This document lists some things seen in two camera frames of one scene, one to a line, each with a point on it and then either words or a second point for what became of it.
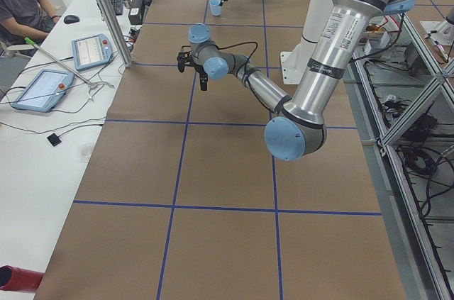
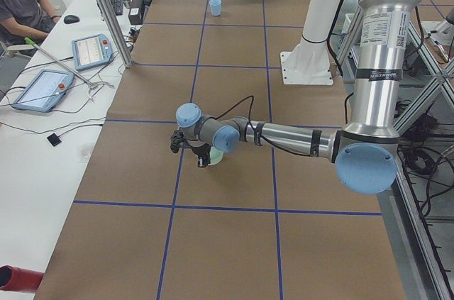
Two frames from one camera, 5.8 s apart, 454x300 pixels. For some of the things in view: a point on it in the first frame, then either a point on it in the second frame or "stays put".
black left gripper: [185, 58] -> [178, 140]
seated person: [26, 18] stays put
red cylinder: [14, 279] stays put
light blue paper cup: [215, 7] stays put
